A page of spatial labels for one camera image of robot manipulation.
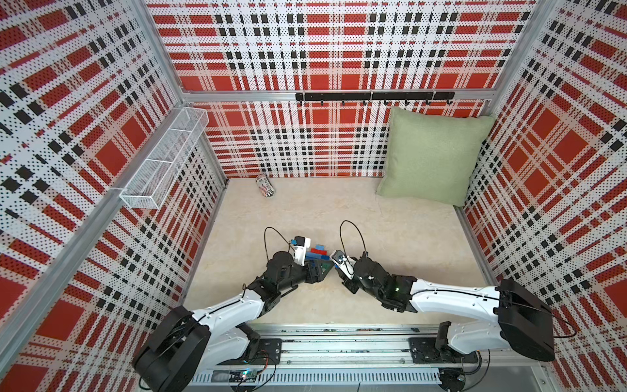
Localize black hook rail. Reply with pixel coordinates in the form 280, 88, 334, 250
295, 91, 456, 103

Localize light blue long lego brick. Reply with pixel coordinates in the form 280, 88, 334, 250
305, 252, 330, 261

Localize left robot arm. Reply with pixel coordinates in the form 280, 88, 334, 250
132, 251, 333, 391

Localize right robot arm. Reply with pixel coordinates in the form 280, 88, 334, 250
331, 250, 556, 362

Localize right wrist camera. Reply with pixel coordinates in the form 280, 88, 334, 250
331, 250, 354, 279

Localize green circuit board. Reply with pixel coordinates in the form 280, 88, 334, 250
228, 369, 257, 384

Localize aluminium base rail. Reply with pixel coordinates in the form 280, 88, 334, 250
190, 324, 555, 391

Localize metal can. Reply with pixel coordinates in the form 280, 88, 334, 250
256, 173, 275, 198

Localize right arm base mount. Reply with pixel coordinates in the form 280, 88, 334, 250
409, 337, 479, 364

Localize red lego brick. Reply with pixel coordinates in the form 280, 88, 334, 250
310, 248, 328, 256

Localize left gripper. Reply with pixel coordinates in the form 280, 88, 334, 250
278, 259, 334, 292

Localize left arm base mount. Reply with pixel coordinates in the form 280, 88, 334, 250
225, 338, 282, 365

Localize green lego brick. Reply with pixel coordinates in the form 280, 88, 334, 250
317, 261, 334, 273

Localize green pillow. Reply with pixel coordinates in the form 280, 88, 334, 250
377, 107, 496, 207

